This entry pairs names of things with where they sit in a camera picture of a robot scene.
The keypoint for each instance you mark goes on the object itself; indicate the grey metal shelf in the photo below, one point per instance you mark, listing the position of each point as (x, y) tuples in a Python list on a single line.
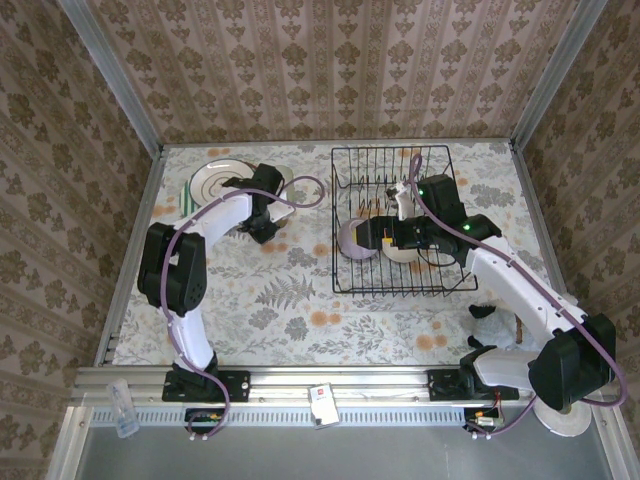
[(320, 455)]

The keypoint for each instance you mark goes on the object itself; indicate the grey white plush toy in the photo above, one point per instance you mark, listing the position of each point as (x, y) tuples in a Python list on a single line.
[(492, 330)]

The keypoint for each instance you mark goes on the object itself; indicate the purple ceramic bowl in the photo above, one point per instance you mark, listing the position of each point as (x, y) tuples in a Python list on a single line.
[(347, 245)]

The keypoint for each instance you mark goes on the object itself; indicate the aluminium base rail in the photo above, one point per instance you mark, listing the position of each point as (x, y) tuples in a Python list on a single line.
[(280, 382)]

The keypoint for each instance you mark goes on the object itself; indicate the cream ceramic bowl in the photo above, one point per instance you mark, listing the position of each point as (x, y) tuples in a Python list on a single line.
[(400, 256)]

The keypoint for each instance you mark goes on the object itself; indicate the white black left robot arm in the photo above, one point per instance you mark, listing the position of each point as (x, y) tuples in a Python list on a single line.
[(172, 270)]

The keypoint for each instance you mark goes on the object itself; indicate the clear plastic package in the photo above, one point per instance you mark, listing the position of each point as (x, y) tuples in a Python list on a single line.
[(124, 410)]

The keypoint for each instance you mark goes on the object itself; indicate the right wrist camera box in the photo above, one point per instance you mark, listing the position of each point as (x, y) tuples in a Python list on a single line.
[(404, 202)]

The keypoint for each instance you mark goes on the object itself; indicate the small white red-label box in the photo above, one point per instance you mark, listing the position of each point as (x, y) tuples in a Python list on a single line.
[(322, 400)]

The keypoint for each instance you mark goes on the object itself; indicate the aluminium side rail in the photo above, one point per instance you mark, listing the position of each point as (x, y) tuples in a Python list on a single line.
[(144, 210), (548, 250)]

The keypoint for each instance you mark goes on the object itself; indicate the white tape roll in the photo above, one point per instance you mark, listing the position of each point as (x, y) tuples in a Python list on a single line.
[(565, 425)]

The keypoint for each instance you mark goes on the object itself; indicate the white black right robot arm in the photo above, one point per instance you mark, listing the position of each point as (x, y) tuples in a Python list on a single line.
[(520, 290)]

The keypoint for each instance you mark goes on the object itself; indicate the floral tablecloth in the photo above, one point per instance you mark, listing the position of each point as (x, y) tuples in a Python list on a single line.
[(300, 340)]

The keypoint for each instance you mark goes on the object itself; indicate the black electronics board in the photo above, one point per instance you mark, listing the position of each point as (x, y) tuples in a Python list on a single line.
[(205, 417), (482, 421)]

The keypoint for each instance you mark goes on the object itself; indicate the aluminium corner post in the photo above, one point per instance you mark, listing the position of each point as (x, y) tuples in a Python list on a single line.
[(555, 75), (112, 75)]

